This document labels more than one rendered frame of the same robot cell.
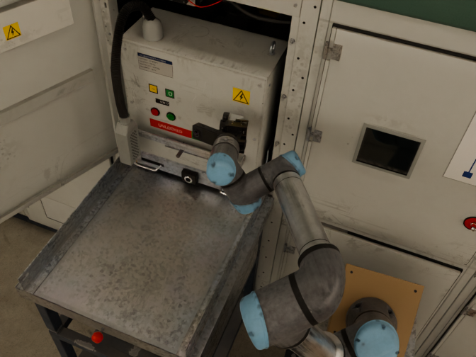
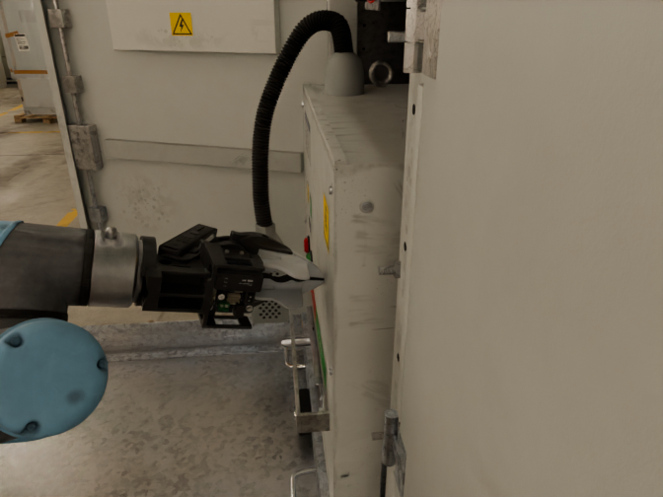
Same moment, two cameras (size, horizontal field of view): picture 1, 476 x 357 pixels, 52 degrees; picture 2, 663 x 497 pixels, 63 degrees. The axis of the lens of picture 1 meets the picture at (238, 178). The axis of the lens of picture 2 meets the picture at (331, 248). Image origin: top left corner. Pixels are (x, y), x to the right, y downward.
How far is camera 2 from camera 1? 131 cm
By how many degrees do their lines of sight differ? 56
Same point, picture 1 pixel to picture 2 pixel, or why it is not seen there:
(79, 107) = (273, 208)
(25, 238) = not seen: hidden behind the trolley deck
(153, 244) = (129, 448)
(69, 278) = not seen: hidden behind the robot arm
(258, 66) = (382, 151)
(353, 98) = (454, 319)
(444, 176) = not seen: outside the picture
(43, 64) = (230, 105)
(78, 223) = (145, 350)
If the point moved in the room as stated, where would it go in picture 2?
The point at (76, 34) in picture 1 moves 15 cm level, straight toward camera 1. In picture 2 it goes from (290, 82) to (227, 91)
